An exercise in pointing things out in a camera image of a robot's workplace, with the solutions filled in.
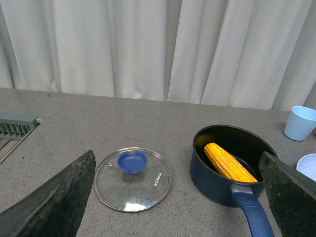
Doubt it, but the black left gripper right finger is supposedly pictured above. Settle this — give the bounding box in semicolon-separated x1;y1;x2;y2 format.
259;152;316;237

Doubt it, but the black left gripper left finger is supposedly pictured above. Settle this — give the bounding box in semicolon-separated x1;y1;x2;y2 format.
0;150;96;237

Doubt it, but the yellow corn cob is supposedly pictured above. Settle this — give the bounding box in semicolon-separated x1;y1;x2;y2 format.
204;143;258;183

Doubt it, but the glass lid blue knob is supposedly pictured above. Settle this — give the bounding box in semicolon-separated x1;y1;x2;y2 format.
93;147;173;213

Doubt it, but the light blue plate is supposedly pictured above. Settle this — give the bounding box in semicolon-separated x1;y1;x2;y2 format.
296;153;316;181

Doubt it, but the light blue cup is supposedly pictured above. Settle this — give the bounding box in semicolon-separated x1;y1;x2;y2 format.
284;106;316;141

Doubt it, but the dark blue saucepan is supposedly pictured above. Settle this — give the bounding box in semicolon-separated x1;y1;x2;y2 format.
190;125;276;237

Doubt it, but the green dish rack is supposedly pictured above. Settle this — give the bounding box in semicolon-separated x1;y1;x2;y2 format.
0;111;39;141

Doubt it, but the white curtain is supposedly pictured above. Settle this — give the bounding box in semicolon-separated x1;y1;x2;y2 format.
0;0;316;111

